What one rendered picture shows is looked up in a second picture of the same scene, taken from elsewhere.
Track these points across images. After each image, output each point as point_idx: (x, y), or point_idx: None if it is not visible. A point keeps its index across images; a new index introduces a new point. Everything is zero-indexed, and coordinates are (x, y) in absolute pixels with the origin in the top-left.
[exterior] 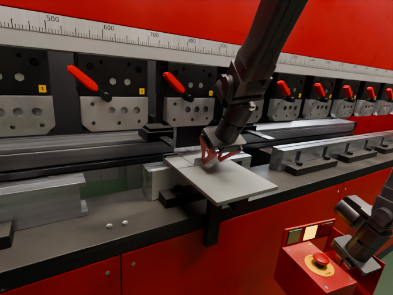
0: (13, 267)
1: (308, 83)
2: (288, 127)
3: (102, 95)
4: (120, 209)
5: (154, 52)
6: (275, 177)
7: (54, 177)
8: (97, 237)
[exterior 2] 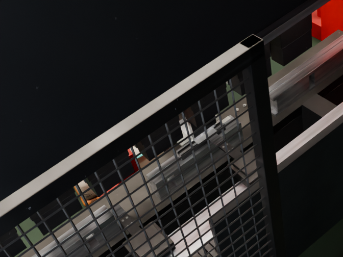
0: (270, 78)
1: None
2: None
3: None
4: (248, 119)
5: None
6: (121, 205)
7: (285, 88)
8: (245, 99)
